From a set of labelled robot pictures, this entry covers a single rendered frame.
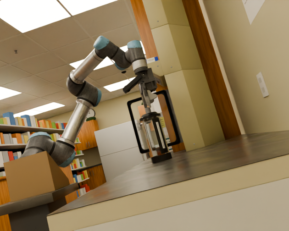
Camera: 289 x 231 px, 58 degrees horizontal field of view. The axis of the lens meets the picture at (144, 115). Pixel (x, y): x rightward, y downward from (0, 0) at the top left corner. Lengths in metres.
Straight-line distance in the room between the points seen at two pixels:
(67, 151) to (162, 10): 1.02
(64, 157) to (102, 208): 1.05
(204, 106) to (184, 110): 0.14
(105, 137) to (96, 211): 6.18
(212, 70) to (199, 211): 1.56
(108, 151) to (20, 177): 5.33
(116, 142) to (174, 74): 5.15
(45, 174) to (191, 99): 0.89
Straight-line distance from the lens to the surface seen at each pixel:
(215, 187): 0.51
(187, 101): 1.55
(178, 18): 1.79
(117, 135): 6.62
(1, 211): 1.39
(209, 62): 2.00
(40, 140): 1.54
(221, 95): 1.95
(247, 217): 0.53
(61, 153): 1.56
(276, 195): 0.53
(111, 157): 6.67
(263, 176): 0.52
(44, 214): 1.36
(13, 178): 1.46
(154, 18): 1.71
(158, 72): 1.59
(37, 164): 1.39
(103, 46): 1.38
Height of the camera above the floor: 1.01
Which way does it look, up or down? 7 degrees up
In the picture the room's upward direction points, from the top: 15 degrees counter-clockwise
